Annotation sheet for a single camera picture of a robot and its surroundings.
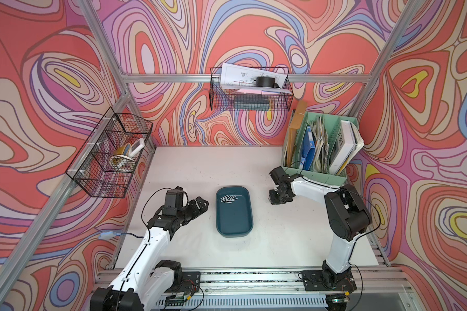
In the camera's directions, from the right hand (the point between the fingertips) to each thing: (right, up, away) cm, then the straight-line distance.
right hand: (277, 204), depth 95 cm
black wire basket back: (-27, +55, +6) cm, 62 cm away
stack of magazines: (+23, +22, +1) cm, 31 cm away
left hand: (-35, +2, -13) cm, 37 cm away
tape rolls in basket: (-63, +26, -20) cm, 71 cm away
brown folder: (+7, +40, -9) cm, 41 cm away
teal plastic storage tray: (-22, -2, -5) cm, 22 cm away
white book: (+32, +31, -8) cm, 45 cm away
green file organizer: (+30, +42, +5) cm, 52 cm away
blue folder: (+14, +27, -5) cm, 31 cm away
